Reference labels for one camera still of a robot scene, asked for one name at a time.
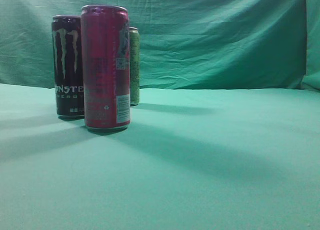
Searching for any black Monster energy can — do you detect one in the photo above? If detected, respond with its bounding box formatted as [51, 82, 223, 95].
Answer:
[51, 15, 85, 119]

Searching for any green table cloth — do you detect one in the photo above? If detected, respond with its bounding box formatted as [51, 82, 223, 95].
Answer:
[0, 84, 320, 230]

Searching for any green cloth backdrop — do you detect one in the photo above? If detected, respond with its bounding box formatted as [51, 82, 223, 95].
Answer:
[0, 0, 320, 89]

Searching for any pink drink can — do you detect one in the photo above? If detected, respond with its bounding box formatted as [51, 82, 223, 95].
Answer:
[81, 5, 131, 131]

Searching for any green drink can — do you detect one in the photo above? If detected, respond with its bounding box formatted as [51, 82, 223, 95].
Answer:
[129, 27, 140, 106]

